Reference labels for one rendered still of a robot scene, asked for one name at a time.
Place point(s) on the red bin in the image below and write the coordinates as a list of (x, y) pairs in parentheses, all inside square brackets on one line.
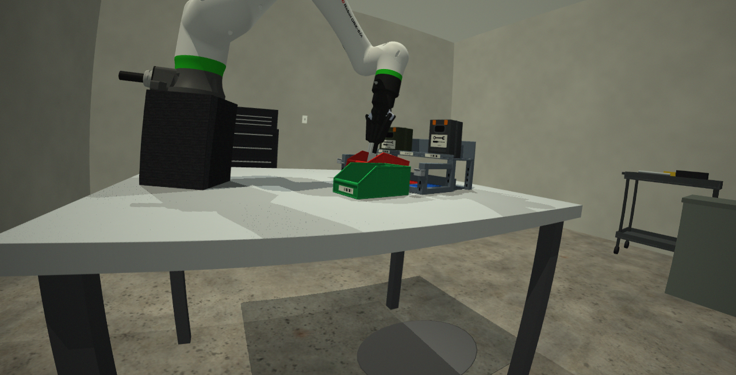
[(362, 157)]

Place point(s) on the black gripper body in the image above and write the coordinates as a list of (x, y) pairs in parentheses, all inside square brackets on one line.
[(383, 101)]

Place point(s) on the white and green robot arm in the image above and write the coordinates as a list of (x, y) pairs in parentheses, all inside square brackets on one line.
[(208, 26)]

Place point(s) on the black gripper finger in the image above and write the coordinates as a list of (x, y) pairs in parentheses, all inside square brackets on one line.
[(370, 127), (380, 132)]

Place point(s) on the green bin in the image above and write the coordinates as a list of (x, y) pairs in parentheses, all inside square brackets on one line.
[(373, 180)]

